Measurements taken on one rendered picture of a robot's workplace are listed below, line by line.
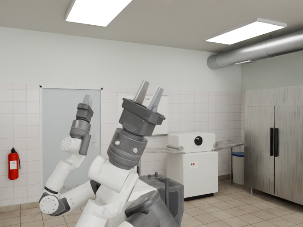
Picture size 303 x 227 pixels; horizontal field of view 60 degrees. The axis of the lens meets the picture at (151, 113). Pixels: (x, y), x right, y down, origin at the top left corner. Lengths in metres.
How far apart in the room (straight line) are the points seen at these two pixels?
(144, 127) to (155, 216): 0.31
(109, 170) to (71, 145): 0.55
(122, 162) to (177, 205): 0.46
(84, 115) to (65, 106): 3.68
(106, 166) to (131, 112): 0.15
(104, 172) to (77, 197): 0.57
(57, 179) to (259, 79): 5.74
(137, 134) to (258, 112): 4.71
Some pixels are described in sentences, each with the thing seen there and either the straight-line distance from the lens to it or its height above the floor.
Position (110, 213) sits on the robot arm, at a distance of 0.69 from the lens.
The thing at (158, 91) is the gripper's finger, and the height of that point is 1.71.
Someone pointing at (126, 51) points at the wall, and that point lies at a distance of 5.32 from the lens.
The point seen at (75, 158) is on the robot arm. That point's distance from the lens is 1.30.
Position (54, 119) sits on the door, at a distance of 4.92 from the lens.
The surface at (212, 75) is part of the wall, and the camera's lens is 6.32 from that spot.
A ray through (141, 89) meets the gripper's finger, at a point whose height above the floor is 1.72.
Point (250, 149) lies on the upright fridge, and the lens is 5.47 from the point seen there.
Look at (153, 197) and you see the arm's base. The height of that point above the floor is 1.40.
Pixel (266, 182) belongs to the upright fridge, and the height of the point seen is 0.35.
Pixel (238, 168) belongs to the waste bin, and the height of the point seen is 0.36.
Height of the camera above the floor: 1.67
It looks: 1 degrees down
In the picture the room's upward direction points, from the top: straight up
